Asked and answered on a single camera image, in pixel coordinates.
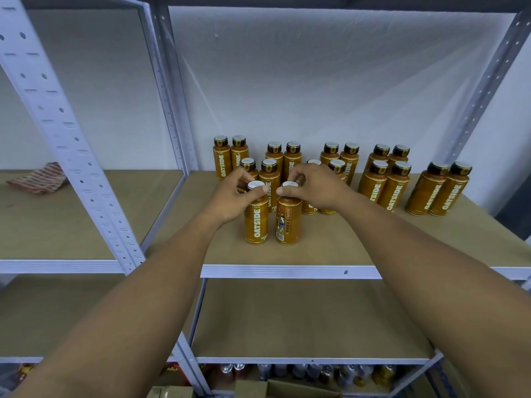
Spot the orange bottle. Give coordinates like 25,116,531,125
275,181,303,245
244,180,272,245

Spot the red yellow snack packet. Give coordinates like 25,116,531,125
12,364,36,383

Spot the person's left hand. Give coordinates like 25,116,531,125
202,166,272,228

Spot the brown cardboard box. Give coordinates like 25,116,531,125
234,378,343,398

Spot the row of silver cans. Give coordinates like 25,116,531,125
206,362,399,391

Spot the group of orange Oatside bottles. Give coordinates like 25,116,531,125
212,135,473,217

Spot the person's left forearm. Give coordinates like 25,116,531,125
8,213,229,398

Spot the person's right forearm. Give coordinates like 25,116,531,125
336,188,531,398

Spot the white metal shelving rack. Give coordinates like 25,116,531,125
0,0,531,398

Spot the printed cardboard carton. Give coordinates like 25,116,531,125
147,384,197,398

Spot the person's right hand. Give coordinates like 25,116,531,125
276,163,355,214

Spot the striped red cloth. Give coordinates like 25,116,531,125
7,161,70,196

